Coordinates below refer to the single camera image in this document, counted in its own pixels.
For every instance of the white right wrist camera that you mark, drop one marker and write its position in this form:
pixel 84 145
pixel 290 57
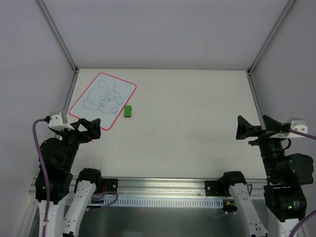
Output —
pixel 293 128

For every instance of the right aluminium frame post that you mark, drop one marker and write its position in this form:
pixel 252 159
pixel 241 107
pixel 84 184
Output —
pixel 272 33

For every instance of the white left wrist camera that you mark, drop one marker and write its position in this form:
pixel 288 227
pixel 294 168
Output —
pixel 58 121

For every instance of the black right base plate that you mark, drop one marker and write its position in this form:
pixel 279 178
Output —
pixel 214 189

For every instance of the white slotted cable duct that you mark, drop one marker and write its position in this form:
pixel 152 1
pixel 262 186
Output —
pixel 169 202

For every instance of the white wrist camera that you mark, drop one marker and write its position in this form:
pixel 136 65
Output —
pixel 58 121
pixel 293 128

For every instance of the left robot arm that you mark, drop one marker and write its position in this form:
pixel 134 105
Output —
pixel 56 157

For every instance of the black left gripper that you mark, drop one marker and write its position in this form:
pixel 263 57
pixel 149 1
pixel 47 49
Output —
pixel 77 133

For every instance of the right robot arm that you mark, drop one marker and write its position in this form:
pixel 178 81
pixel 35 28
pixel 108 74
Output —
pixel 286 174

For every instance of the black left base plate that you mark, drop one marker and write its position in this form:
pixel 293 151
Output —
pixel 109 185

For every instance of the aluminium frame post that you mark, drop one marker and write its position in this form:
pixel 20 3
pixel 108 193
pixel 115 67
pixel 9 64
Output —
pixel 47 16
pixel 272 33

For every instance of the aluminium mounting rail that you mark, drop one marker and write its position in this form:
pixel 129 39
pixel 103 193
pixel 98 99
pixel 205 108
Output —
pixel 172 187

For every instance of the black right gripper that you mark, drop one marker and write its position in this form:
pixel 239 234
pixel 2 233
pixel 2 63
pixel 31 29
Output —
pixel 259 135

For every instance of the left aluminium frame post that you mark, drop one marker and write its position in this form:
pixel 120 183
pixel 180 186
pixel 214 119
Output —
pixel 47 16

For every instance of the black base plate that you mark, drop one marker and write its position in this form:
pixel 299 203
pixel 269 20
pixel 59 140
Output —
pixel 109 185
pixel 214 189

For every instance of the pink framed whiteboard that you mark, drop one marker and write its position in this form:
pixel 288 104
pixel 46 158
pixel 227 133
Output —
pixel 104 99

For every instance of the green whiteboard eraser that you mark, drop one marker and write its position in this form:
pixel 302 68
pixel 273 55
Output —
pixel 127 111

